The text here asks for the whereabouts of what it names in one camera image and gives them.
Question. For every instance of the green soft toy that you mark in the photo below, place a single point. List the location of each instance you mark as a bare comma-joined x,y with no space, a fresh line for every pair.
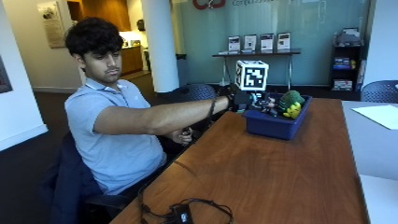
291,98

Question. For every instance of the yellow soft toy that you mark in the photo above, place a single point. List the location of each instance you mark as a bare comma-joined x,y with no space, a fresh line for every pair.
293,111

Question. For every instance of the blue plastic bin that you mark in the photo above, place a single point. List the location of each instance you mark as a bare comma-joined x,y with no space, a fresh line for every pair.
269,126

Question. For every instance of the white cube with black markers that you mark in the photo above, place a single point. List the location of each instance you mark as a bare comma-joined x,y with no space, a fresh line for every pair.
250,75

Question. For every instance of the dark mesh chair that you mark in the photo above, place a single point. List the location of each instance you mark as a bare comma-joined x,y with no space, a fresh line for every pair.
194,92
380,91

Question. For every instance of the dark console table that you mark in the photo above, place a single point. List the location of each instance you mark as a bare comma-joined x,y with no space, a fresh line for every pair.
257,53

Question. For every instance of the the person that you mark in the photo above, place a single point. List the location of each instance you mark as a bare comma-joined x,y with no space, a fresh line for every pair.
116,146

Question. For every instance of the box of leaflets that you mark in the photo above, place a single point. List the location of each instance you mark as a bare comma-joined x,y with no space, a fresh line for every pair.
342,85

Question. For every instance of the brochure stand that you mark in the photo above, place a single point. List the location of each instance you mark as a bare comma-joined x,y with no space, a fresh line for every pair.
266,41
233,43
249,42
283,40

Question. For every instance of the black bookshelf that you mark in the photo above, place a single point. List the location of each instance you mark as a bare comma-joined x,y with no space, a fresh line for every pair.
346,73

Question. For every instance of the grey trash bin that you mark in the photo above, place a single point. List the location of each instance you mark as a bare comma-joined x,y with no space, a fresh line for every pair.
181,70

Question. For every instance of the blue books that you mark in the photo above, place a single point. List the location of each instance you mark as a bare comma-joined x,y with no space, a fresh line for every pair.
342,63

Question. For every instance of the black adapter box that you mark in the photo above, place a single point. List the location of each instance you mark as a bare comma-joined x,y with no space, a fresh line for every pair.
181,214

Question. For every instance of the white paper sheet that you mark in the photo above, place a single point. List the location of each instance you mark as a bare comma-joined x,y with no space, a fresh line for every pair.
379,115

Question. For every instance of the black office chair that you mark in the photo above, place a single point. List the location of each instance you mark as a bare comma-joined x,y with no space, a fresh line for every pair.
109,201

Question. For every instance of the wooden cabinet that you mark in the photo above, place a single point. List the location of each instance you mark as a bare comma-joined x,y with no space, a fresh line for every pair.
130,59

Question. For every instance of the grey pile on bookshelf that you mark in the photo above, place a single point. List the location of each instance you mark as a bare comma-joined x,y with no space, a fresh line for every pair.
347,38

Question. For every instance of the white round column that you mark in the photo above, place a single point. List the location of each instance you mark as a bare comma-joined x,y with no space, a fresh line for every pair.
161,46

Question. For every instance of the navy jacket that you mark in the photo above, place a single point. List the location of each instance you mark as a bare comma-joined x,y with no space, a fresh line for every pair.
70,183

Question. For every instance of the dark framed picture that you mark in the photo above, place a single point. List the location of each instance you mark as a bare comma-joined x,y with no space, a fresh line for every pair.
4,76

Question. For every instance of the pale wall plaque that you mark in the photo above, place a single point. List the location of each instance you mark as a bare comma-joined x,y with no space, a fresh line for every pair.
52,25

